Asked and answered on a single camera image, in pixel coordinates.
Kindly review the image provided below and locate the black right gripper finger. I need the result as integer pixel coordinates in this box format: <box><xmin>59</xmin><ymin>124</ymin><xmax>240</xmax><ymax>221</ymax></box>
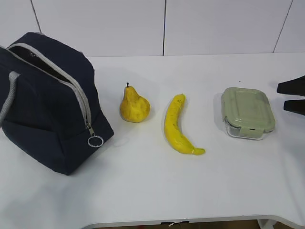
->
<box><xmin>277</xmin><ymin>76</ymin><xmax>305</xmax><ymax>96</ymax></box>
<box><xmin>284</xmin><ymin>100</ymin><xmax>305</xmax><ymax>115</ymax></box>

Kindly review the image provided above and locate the glass container green lid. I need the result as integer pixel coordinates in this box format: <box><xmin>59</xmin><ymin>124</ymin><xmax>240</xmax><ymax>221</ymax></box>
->
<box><xmin>221</xmin><ymin>87</ymin><xmax>275</xmax><ymax>140</ymax></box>

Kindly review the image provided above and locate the yellow banana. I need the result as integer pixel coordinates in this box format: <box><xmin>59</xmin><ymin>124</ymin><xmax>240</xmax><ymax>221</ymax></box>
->
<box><xmin>164</xmin><ymin>94</ymin><xmax>205</xmax><ymax>156</ymax></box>

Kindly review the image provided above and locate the yellow pear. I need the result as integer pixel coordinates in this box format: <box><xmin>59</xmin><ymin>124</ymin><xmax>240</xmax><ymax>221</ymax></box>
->
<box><xmin>120</xmin><ymin>82</ymin><xmax>150</xmax><ymax>123</ymax></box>

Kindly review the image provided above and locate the navy blue lunch bag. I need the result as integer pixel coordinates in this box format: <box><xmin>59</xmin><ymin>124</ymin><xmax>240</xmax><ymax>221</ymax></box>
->
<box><xmin>0</xmin><ymin>32</ymin><xmax>114</xmax><ymax>175</ymax></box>

